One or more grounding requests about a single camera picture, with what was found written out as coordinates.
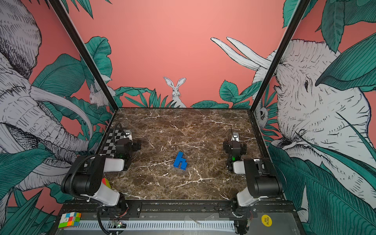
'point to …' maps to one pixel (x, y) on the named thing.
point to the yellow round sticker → (266, 220)
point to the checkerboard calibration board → (109, 148)
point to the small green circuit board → (121, 225)
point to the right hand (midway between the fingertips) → (235, 138)
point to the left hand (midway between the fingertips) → (131, 137)
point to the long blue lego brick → (178, 159)
